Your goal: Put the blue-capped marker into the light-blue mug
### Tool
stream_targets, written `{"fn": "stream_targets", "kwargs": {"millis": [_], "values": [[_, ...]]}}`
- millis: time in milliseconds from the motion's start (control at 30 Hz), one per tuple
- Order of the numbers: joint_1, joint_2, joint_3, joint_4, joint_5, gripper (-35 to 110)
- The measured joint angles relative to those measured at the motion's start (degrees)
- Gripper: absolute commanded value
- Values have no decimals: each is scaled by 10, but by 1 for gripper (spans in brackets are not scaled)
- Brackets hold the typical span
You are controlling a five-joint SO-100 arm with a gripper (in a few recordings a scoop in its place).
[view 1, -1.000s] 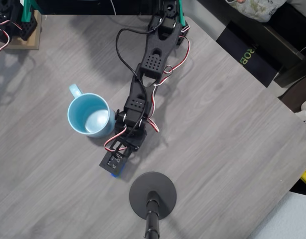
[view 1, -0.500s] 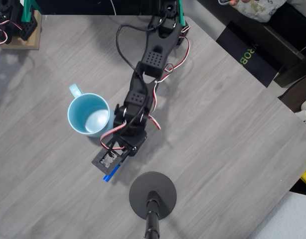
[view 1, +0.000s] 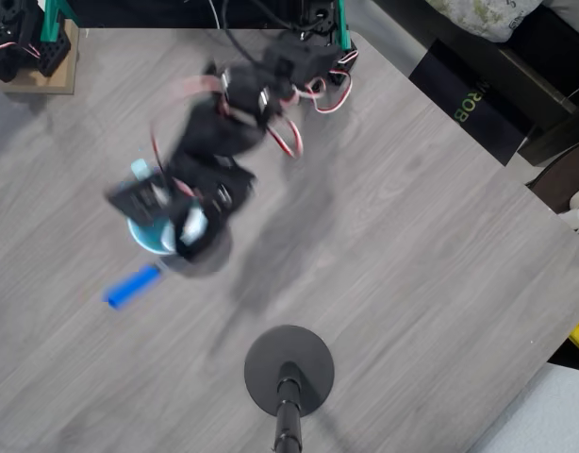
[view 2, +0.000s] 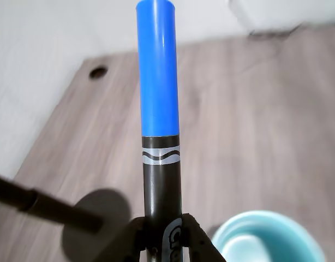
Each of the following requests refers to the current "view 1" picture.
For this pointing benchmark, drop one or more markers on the dark brown round furniture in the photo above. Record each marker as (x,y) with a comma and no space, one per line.
(558,184)

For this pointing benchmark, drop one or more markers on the black box with green letters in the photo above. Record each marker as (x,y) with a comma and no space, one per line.
(478,104)

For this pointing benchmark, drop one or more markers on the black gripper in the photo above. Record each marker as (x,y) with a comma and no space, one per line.
(201,232)

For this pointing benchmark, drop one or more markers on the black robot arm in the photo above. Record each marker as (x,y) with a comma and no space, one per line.
(242,99)

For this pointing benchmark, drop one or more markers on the wooden base board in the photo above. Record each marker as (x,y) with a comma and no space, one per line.
(63,80)

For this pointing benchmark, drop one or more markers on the blue capped black marker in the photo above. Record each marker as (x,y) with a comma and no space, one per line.
(129,288)

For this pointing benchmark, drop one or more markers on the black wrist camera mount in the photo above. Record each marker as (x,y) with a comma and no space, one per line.
(138,200)

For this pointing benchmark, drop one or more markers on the black round camera stand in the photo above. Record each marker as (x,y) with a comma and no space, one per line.
(289,368)

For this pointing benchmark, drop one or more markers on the patterned white pillow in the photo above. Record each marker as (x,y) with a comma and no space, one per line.
(487,19)

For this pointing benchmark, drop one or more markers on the light blue ceramic mug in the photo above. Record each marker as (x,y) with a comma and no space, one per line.
(150,236)

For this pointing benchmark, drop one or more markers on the pale grey fabric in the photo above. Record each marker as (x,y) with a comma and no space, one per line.
(544,415)

